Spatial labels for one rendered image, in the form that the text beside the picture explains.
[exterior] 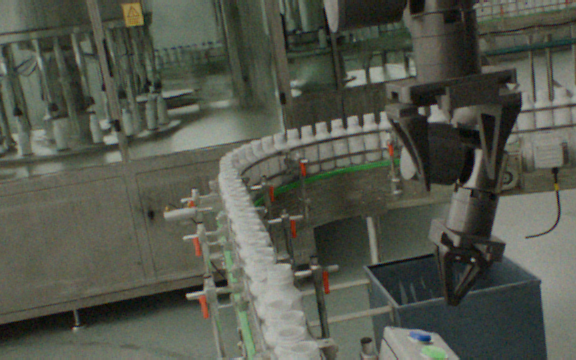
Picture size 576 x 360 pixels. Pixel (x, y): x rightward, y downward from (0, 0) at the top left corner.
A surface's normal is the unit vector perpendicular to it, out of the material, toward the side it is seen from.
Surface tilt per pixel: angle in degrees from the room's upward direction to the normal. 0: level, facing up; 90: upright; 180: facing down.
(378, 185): 90
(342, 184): 91
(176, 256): 90
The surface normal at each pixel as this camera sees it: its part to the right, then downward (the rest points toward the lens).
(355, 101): 0.18, 0.22
